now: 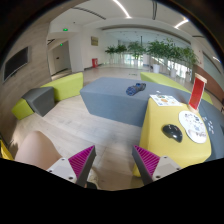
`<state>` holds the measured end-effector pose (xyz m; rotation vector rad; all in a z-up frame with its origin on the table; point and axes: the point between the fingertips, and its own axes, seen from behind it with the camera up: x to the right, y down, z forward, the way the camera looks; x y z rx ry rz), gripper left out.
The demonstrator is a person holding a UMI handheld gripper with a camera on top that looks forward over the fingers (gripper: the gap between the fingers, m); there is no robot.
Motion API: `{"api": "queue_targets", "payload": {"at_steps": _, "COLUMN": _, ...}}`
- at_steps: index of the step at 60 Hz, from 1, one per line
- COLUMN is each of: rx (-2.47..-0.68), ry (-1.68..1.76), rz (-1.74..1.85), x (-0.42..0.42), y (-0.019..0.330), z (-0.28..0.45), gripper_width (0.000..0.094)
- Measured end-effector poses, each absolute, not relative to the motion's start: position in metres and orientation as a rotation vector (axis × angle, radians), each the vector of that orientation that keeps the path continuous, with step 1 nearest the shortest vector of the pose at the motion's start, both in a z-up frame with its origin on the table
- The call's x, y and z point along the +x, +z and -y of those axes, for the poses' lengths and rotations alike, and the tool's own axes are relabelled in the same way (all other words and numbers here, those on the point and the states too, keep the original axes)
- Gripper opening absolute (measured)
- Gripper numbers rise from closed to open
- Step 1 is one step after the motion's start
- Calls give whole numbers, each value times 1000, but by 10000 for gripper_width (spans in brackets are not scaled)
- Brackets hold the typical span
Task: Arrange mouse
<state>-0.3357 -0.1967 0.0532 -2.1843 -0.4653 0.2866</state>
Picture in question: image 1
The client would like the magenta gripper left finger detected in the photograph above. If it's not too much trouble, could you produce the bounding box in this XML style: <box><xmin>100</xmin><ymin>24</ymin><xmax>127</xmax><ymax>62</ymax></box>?
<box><xmin>48</xmin><ymin>146</ymin><xmax>96</xmax><ymax>187</ymax></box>

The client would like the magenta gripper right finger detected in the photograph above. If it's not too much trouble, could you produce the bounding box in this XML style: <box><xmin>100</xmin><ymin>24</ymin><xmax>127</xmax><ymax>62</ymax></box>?
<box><xmin>132</xmin><ymin>145</ymin><xmax>181</xmax><ymax>185</ymax></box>

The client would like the black computer mouse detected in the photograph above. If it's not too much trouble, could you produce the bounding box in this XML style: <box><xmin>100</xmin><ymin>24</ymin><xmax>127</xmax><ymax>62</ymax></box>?
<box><xmin>162</xmin><ymin>124</ymin><xmax>183</xmax><ymax>143</ymax></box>

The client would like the yellow table block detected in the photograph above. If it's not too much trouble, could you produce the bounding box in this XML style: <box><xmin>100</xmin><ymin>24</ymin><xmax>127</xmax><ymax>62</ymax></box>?
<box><xmin>139</xmin><ymin>98</ymin><xmax>211</xmax><ymax>168</ymax></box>

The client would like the bare knee of person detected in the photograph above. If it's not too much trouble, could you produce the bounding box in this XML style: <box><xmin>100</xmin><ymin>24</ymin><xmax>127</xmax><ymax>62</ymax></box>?
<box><xmin>15</xmin><ymin>131</ymin><xmax>61</xmax><ymax>170</ymax></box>

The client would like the printed paper leaflet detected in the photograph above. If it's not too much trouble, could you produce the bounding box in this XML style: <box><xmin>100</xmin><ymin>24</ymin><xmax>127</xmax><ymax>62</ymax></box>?
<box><xmin>150</xmin><ymin>94</ymin><xmax>181</xmax><ymax>107</ymax></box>

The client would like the large grey bench block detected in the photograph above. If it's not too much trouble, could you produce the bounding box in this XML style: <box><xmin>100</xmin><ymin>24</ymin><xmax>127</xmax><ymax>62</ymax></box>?
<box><xmin>80</xmin><ymin>77</ymin><xmax>189</xmax><ymax>127</ymax></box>

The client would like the dark grey cube seat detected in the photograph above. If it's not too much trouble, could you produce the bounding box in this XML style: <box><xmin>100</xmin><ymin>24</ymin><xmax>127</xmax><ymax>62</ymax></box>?
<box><xmin>22</xmin><ymin>87</ymin><xmax>55</xmax><ymax>116</ymax></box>

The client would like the blue cloth bundle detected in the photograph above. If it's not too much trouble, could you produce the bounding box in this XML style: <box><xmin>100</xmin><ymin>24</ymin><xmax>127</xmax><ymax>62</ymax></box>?
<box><xmin>126</xmin><ymin>83</ymin><xmax>146</xmax><ymax>96</ymax></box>

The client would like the grey side bench right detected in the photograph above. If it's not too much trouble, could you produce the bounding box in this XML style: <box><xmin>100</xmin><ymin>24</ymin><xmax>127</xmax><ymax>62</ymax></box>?
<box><xmin>199</xmin><ymin>100</ymin><xmax>224</xmax><ymax>161</ymax></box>

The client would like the lime green bench left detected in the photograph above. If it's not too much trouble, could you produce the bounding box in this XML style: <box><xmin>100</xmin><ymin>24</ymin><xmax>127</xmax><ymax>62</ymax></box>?
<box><xmin>12</xmin><ymin>72</ymin><xmax>83</xmax><ymax>120</ymax></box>

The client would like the lime green bench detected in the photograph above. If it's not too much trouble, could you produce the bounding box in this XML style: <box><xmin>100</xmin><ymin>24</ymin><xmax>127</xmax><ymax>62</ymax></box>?
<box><xmin>139</xmin><ymin>71</ymin><xmax>214</xmax><ymax>105</ymax></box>
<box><xmin>12</xmin><ymin>72</ymin><xmax>83</xmax><ymax>120</ymax></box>

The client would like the lime green bench right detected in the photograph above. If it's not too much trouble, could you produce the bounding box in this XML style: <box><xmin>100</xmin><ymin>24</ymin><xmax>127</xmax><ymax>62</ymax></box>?
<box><xmin>139</xmin><ymin>71</ymin><xmax>214</xmax><ymax>105</ymax></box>

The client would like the red bin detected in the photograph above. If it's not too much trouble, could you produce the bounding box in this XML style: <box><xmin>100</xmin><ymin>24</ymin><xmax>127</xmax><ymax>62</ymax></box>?
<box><xmin>92</xmin><ymin>58</ymin><xmax>98</xmax><ymax>68</ymax></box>

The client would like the potted plant white pot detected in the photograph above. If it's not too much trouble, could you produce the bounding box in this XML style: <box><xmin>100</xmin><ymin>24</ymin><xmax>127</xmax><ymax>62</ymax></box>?
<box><xmin>147</xmin><ymin>40</ymin><xmax>166</xmax><ymax>73</ymax></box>

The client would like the wall mounted black television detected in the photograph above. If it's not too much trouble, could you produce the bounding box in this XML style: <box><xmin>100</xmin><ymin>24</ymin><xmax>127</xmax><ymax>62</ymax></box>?
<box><xmin>3</xmin><ymin>47</ymin><xmax>29</xmax><ymax>81</ymax></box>

